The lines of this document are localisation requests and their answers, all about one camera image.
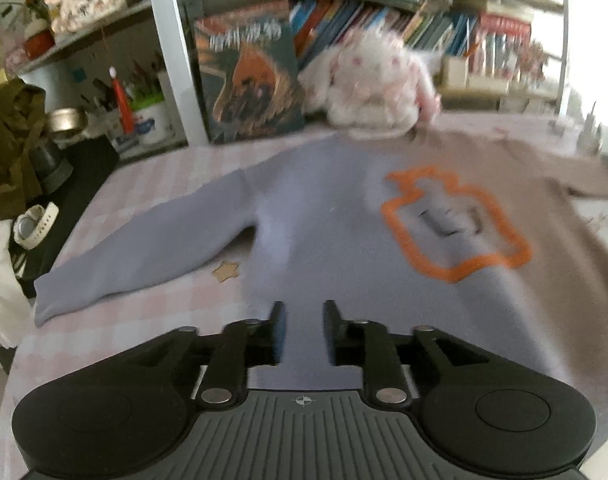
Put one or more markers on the olive green cloth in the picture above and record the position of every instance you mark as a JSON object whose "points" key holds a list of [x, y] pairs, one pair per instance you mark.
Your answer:
{"points": [[9, 150]]}

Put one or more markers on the white plush bunny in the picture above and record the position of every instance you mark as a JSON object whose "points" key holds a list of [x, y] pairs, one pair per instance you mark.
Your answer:
{"points": [[374, 80]]}

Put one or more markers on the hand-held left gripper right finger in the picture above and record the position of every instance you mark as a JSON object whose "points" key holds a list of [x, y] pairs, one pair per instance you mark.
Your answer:
{"points": [[330, 332]]}

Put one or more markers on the metal bowl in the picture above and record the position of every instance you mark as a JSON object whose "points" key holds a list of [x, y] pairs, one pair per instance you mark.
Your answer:
{"points": [[65, 121]]}

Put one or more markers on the clear glass ornaments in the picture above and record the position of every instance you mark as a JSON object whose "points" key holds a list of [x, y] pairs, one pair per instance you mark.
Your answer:
{"points": [[601, 135]]}

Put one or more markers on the lavender sweater with orange print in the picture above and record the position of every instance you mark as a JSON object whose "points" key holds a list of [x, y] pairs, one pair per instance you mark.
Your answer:
{"points": [[324, 210]]}

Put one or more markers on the white shelf post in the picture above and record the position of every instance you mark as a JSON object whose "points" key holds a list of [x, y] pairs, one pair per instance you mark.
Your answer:
{"points": [[176, 55]]}

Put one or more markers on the row of books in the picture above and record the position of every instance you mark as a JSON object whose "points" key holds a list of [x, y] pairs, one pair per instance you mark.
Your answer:
{"points": [[434, 35]]}

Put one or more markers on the white pen cup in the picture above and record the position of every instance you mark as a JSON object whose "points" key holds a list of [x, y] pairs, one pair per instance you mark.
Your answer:
{"points": [[149, 115]]}

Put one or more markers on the red pot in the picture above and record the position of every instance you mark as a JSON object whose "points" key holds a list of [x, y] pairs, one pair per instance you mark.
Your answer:
{"points": [[38, 44]]}

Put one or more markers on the red tassel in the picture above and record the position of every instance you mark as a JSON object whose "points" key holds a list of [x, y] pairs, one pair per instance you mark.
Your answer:
{"points": [[123, 100]]}

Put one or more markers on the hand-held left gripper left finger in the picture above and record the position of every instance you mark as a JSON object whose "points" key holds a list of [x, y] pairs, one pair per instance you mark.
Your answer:
{"points": [[279, 332]]}

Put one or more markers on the white wristwatch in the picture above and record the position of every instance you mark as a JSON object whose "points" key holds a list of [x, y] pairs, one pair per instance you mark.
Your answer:
{"points": [[34, 226]]}

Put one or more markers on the pink checkered tablecloth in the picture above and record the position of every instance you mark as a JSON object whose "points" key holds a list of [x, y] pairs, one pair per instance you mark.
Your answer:
{"points": [[149, 310]]}

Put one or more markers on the large illustrated book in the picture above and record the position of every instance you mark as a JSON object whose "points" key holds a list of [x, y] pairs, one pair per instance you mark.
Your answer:
{"points": [[249, 80]]}

